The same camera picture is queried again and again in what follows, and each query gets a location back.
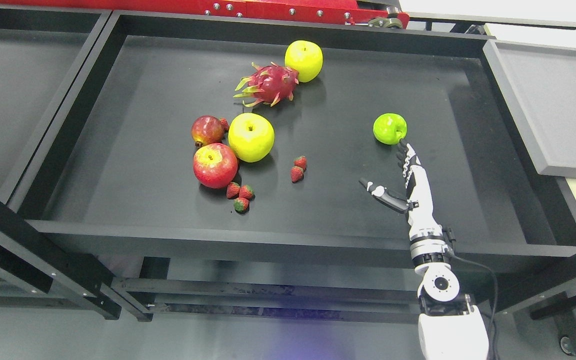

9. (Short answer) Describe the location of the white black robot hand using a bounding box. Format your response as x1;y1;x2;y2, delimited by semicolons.
359;139;443;242

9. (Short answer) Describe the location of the green apple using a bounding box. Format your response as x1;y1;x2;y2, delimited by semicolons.
372;112;408;145

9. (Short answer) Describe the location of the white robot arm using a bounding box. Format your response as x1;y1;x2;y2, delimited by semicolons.
410;227;490;360

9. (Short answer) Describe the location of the strawberry bottom green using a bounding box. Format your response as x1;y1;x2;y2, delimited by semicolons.
233;197;250;214

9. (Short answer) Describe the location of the yellow apple near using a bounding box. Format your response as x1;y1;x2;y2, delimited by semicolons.
228;112;275;163

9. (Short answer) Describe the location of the yellow apple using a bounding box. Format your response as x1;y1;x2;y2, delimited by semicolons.
228;112;275;163
284;39;323;84

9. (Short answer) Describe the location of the yellow apple far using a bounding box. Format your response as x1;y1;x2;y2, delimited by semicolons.
284;39;323;84

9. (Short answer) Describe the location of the red apple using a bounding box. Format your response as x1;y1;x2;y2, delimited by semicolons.
192;142;239;189

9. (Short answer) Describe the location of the strawberry right lower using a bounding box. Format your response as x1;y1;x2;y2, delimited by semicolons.
290;165;305;183

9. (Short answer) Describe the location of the strawberry right upper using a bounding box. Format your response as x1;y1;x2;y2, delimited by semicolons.
294;155;307;171

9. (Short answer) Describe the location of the strawberry bottom right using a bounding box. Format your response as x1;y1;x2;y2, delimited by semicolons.
238;184;255;200

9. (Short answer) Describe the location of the grey side tray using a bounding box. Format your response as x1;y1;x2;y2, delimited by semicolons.
483;39;576;178

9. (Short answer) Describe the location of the strawberry bottom left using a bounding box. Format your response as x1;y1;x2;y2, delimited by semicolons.
226;182;241;199

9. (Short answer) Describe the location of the pink dragon fruit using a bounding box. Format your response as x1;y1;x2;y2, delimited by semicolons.
233;62;300;108

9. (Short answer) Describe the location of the strawberry behind pomegranate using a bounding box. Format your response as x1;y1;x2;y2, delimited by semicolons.
219;117;230;133

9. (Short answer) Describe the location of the red pomegranate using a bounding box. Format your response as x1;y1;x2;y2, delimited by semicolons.
190;115;226;148

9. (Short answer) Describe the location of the red metal frame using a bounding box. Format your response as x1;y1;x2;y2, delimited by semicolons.
0;0;410;28

